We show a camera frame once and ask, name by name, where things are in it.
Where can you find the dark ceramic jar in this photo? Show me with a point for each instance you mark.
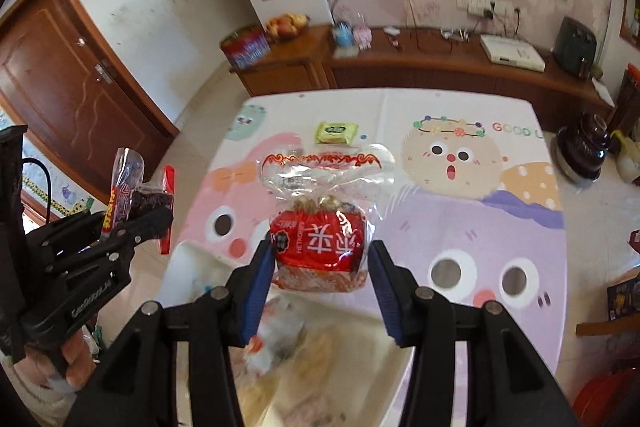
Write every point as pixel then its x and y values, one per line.
pixel 580 149

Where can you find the red bag of pastries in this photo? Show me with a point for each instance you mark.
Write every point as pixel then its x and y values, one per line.
pixel 329 201

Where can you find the cartoon printed tablecloth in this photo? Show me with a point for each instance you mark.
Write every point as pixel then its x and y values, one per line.
pixel 475 212

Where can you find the red candy stick packet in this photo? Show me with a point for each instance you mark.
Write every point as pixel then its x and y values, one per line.
pixel 127 175

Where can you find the green pineapple cake packet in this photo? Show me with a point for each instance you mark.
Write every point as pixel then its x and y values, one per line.
pixel 341 133

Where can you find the long wooden tv cabinet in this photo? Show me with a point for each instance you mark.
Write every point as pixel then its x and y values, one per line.
pixel 423 60

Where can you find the pink toy figure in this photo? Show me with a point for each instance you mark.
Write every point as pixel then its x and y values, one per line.
pixel 362 33

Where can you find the wall power strip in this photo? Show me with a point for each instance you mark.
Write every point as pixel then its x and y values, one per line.
pixel 480 7

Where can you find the brown wooden door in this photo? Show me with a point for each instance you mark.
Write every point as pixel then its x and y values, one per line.
pixel 80 103

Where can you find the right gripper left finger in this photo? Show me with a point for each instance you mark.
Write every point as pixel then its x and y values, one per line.
pixel 136 383

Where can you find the white storage bin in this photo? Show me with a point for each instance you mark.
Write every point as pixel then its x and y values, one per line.
pixel 315 363

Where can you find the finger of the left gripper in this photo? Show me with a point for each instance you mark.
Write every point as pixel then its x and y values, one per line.
pixel 152 225

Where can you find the person left hand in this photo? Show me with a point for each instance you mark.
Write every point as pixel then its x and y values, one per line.
pixel 39 369

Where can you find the white set-top box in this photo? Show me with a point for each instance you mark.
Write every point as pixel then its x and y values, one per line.
pixel 511 52

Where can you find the dark green appliance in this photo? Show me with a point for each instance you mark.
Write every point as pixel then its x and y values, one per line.
pixel 575 48

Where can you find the blue kettle ornament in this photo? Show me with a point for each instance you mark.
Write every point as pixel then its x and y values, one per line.
pixel 342 34

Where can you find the fruit bowl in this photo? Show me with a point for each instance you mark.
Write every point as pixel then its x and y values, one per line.
pixel 286 27

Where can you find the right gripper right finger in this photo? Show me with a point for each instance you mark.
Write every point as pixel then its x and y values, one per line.
pixel 508 383

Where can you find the red blue gift box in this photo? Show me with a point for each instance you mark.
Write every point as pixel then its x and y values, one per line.
pixel 245 46

